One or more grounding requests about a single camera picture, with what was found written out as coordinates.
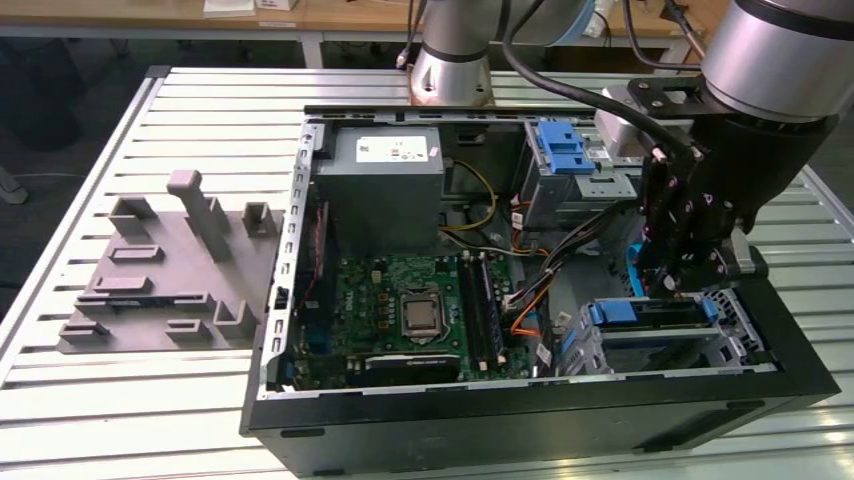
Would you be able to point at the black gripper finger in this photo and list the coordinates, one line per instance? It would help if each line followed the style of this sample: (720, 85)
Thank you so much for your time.
(708, 250)
(657, 200)

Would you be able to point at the hard disk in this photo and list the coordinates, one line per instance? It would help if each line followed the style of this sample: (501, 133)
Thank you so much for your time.
(617, 312)

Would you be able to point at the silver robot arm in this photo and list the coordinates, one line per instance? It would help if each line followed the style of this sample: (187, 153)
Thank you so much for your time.
(454, 60)

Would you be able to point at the metal disk bay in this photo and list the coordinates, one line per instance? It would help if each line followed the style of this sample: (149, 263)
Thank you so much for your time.
(584, 352)

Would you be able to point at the metal drive cage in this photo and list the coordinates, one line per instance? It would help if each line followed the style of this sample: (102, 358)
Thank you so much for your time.
(601, 190)

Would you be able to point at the blue plastic drive latch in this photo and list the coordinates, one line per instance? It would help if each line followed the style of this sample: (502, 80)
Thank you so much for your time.
(561, 147)

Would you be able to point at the black RAM slot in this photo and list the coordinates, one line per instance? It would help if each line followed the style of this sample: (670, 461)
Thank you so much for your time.
(478, 310)
(470, 310)
(496, 310)
(488, 310)

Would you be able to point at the CPU socket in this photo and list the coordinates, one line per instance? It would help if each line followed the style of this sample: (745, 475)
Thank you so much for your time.
(422, 294)

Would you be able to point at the grey power supply unit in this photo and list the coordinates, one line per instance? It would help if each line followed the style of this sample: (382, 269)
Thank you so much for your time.
(377, 205)

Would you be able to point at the silver CPU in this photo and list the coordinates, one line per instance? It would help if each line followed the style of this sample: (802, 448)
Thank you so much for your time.
(422, 316)

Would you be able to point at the green motherboard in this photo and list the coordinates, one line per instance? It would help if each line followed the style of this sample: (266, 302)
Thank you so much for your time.
(374, 280)

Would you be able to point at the black graphics card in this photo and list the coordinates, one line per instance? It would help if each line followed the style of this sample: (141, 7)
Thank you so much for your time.
(414, 367)

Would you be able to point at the black PC case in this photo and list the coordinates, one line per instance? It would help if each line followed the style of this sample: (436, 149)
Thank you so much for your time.
(468, 425)

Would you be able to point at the white paper box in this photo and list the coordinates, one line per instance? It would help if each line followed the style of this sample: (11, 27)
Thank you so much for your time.
(229, 7)

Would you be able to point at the grey parts rack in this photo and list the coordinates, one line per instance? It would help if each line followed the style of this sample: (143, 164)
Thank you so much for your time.
(167, 280)

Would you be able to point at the black table corner cap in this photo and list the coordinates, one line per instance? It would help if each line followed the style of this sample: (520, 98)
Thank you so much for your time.
(158, 71)

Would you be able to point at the dark RAM stick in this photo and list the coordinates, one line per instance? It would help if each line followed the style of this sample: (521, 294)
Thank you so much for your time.
(143, 302)

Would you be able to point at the wooden desk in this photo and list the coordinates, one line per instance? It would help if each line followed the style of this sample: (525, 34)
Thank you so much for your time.
(134, 22)

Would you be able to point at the grey desk foot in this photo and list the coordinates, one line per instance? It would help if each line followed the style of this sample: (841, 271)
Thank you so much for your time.
(13, 192)

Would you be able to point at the grey wrist camera block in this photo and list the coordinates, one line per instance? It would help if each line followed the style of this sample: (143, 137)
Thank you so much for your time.
(748, 257)

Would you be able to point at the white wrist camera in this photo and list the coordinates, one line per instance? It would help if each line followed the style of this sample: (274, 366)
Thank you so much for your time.
(617, 130)

